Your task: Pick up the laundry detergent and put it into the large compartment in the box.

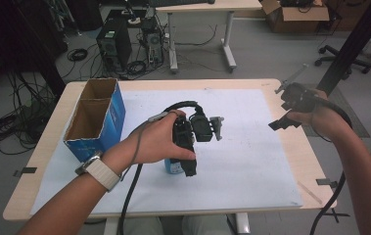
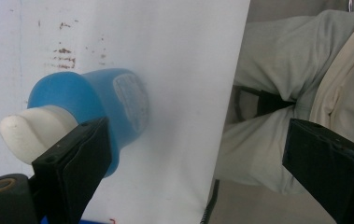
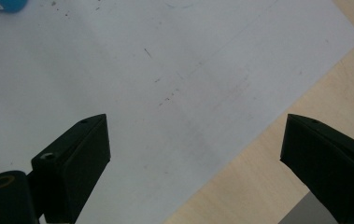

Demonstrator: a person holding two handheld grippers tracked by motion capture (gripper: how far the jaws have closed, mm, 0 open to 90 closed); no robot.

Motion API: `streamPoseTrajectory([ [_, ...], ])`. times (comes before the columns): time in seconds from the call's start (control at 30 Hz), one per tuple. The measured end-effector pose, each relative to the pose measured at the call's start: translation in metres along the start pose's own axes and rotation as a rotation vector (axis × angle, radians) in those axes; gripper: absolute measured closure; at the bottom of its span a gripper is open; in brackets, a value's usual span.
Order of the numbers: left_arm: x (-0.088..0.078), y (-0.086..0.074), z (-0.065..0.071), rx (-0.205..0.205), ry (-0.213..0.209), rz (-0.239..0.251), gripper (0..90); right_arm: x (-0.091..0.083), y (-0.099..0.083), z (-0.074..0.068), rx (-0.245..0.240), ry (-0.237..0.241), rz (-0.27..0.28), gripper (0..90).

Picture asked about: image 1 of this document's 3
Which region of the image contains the small black computer tower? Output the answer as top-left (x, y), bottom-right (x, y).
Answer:
top-left (140, 17), bottom-right (164, 65)

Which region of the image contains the tangle of black floor cables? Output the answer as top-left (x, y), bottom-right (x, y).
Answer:
top-left (0, 70), bottom-right (59, 156)

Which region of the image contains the person's left hand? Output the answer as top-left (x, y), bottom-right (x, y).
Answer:
top-left (102, 110), bottom-right (197, 166)

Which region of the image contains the white band wristwatch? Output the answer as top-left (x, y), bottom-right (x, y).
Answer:
top-left (74, 151), bottom-right (122, 193)

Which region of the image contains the large black computer tower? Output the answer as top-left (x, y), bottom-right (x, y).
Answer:
top-left (95, 17), bottom-right (133, 72)

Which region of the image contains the open brown cardboard box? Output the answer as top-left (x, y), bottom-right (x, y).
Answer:
top-left (258, 0), bottom-right (331, 34)

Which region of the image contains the black metal stand beam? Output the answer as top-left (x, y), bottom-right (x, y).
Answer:
top-left (315, 0), bottom-right (371, 96)

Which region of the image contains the black office chair base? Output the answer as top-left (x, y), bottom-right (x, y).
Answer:
top-left (313, 44), bottom-right (371, 75)

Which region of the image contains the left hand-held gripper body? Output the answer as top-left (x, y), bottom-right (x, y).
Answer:
top-left (172, 111), bottom-right (225, 162)

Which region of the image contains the dark curtain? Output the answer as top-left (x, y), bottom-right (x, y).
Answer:
top-left (0, 0), bottom-right (70, 99)

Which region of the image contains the blue cardboard box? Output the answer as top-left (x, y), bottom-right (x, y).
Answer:
top-left (63, 77), bottom-right (126, 164)

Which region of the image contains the person's right hand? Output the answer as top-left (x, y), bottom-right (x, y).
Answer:
top-left (286, 88), bottom-right (339, 142)

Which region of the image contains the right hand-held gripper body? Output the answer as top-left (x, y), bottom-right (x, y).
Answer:
top-left (274, 63), bottom-right (318, 115)

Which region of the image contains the thin grey cable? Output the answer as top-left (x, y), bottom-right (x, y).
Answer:
top-left (119, 111), bottom-right (170, 182)

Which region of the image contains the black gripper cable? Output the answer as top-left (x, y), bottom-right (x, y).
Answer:
top-left (116, 100), bottom-right (205, 235)
top-left (308, 96), bottom-right (353, 235)

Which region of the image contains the small blue bottle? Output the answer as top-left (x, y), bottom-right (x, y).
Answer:
top-left (163, 158), bottom-right (185, 175)

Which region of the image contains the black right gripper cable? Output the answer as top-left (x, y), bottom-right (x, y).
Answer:
top-left (308, 96), bottom-right (353, 235)

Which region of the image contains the white table leg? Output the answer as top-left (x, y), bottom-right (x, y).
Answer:
top-left (234, 212), bottom-right (252, 235)

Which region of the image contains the white-legged wooden desk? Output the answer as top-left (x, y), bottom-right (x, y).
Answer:
top-left (155, 0), bottom-right (263, 74)

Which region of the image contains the black tape strip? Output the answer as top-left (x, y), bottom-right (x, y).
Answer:
top-left (13, 166), bottom-right (38, 178)
top-left (315, 177), bottom-right (339, 189)

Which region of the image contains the black tape cross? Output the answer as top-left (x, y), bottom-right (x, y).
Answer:
top-left (322, 208), bottom-right (350, 225)

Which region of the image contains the white table mat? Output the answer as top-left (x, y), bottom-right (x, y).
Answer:
top-left (29, 88), bottom-right (304, 216)

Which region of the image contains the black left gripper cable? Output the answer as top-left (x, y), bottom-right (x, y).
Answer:
top-left (116, 100), bottom-right (205, 235)

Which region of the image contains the coiled black cable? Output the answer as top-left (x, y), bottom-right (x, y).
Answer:
top-left (67, 47), bottom-right (89, 63)

